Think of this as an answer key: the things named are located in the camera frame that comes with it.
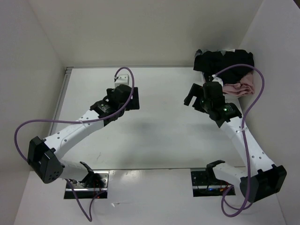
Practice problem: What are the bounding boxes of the black pleated skirt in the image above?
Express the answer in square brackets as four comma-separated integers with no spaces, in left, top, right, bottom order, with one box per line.
[194,49,255,84]

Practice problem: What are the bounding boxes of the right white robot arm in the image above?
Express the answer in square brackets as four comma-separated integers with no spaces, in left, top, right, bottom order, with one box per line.
[184,82,287,203]

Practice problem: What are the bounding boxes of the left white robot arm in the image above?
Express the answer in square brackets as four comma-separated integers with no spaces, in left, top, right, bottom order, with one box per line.
[27,84,140,188]

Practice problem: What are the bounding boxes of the white laundry basket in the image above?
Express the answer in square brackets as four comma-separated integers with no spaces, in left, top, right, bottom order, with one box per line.
[200,49,235,82]

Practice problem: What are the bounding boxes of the pink skirt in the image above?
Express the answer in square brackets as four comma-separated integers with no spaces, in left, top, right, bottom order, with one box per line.
[223,73,255,97]

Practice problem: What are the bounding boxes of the grey skirt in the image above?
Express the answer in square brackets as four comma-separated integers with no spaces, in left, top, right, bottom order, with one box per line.
[195,49,230,57]

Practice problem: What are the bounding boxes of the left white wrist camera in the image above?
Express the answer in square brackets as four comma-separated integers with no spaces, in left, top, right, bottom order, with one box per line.
[114,74,129,88]

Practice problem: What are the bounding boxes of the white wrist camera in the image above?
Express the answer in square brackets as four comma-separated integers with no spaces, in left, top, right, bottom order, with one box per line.
[208,75,224,86]
[114,74,129,88]

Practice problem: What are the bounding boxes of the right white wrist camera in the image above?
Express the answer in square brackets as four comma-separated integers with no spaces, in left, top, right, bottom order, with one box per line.
[208,75,224,86]

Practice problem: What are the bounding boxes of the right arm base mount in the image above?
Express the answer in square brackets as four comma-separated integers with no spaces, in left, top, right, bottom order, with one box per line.
[190,168,231,197]

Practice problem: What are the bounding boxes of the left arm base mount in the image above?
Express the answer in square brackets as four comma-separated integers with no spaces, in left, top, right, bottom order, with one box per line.
[69,170,109,199]

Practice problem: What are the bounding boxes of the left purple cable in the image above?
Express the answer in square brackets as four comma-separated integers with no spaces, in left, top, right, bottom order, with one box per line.
[14,67,135,222]

